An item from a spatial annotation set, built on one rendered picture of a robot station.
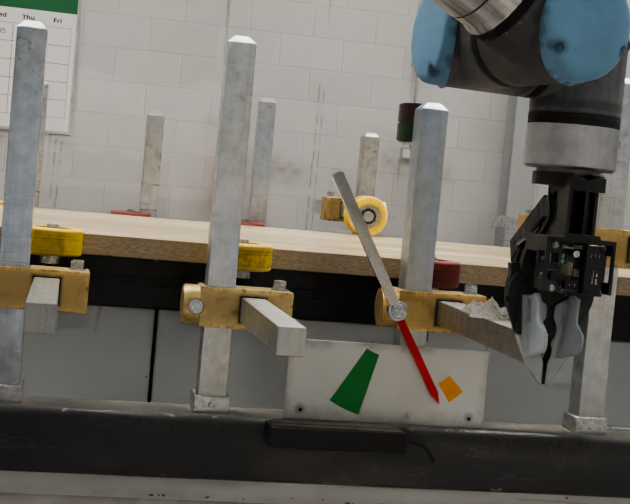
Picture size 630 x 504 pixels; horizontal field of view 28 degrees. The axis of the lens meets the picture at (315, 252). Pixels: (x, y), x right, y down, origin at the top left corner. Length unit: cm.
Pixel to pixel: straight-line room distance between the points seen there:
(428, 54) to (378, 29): 784
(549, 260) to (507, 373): 67
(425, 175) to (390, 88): 742
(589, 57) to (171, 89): 774
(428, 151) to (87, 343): 54
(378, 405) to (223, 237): 29
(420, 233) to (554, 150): 40
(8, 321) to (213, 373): 25
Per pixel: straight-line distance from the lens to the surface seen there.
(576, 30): 104
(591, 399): 169
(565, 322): 129
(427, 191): 159
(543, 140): 123
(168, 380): 178
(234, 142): 154
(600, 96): 123
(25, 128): 153
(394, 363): 159
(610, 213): 168
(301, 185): 884
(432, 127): 159
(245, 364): 178
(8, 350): 155
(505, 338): 135
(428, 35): 118
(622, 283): 188
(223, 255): 154
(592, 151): 123
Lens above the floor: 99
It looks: 3 degrees down
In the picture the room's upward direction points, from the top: 5 degrees clockwise
